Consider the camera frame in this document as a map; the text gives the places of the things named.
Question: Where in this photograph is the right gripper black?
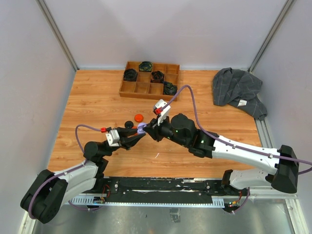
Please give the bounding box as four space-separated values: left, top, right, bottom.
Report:
143 113 189 148

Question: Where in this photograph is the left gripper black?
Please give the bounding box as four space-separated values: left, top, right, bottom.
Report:
100 127 146 158

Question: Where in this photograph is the lilac earbud charging case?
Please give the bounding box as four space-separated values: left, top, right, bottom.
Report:
137 122 147 135

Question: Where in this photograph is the black earbud charging case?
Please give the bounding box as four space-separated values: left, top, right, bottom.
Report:
124 120 134 129

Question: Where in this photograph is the orange earbud charging case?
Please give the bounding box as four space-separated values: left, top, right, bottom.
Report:
134 114 144 123

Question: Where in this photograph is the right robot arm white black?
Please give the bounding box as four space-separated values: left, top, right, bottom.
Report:
143 114 299 195

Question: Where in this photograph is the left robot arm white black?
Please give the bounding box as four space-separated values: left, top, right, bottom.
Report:
20 126 145 224

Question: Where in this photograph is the rolled dark belt centre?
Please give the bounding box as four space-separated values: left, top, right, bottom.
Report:
151 71 164 83

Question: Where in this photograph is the rolled dark belt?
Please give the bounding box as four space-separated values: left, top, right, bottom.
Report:
123 69 138 81
151 71 164 83

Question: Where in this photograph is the rolled dark belt left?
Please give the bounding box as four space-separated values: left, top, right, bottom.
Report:
123 69 138 81

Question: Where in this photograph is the rolled green belt top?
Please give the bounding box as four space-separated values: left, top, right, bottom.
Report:
138 61 153 72

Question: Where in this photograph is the grey checked cloth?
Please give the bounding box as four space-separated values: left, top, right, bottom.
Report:
213 67 268 120

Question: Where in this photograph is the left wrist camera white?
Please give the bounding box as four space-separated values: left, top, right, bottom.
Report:
105 129 120 147

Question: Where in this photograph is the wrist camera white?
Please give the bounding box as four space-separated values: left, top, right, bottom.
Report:
153 99 171 126
105 129 120 147

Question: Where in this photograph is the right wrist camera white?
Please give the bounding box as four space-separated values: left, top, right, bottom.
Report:
153 99 171 126

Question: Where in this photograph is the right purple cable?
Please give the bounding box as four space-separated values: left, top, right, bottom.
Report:
159 84 312 175

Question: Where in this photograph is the purple cable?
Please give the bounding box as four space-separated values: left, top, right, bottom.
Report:
28 124 107 219
159 84 312 175

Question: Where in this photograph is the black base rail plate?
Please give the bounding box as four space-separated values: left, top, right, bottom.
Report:
82 176 247 205

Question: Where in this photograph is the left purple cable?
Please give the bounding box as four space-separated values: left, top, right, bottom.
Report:
28 124 107 219

